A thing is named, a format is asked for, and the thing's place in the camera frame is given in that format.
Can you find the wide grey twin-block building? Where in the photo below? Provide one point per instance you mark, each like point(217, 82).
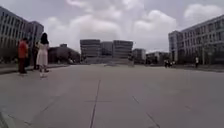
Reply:
point(106, 51)

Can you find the low dark building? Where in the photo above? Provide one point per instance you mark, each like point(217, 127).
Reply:
point(61, 54)

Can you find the pale grey grid-window building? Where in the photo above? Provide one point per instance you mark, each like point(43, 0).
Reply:
point(203, 38)

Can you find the person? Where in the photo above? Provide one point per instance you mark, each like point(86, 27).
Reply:
point(34, 58)
point(42, 53)
point(22, 55)
point(196, 61)

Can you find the raised kerb strip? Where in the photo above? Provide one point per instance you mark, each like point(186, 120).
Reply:
point(203, 68)
point(8, 69)

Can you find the group of people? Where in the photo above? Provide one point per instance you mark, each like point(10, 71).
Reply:
point(167, 62)

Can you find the low grey building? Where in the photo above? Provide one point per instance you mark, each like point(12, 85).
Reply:
point(150, 56)

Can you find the long grey grid-window building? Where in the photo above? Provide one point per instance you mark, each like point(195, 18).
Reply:
point(15, 30)

